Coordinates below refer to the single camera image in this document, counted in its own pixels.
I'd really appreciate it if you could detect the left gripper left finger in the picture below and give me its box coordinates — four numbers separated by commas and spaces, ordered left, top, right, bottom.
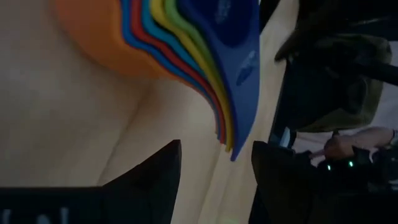
0, 139, 182, 224

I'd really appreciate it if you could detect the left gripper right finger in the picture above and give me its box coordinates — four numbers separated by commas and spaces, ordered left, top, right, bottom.
248, 140, 398, 224

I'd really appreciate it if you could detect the navy blue measuring cup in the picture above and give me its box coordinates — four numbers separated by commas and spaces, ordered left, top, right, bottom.
178, 0, 261, 162

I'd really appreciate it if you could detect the yellow measuring cup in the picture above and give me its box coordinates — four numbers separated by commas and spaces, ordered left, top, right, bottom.
149, 0, 234, 152

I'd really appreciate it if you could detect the red measuring cup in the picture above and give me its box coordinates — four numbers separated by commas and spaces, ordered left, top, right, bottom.
130, 0, 227, 144

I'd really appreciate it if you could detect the light blue measuring cup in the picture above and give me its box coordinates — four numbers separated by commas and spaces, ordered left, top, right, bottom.
141, 0, 218, 103

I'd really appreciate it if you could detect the medium blue measuring cup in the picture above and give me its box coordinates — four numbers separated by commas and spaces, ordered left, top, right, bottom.
119, 0, 221, 135

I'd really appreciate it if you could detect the orange measuring cup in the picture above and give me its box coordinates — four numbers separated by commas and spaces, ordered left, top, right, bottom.
54, 0, 190, 86

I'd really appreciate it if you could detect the person's forearm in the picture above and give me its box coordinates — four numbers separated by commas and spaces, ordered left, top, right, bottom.
353, 126, 396, 150

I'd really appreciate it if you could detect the person's hand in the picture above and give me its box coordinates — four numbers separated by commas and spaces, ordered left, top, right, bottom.
310, 134, 357, 161

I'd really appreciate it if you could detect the green potted plant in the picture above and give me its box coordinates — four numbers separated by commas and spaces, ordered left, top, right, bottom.
275, 0, 398, 133

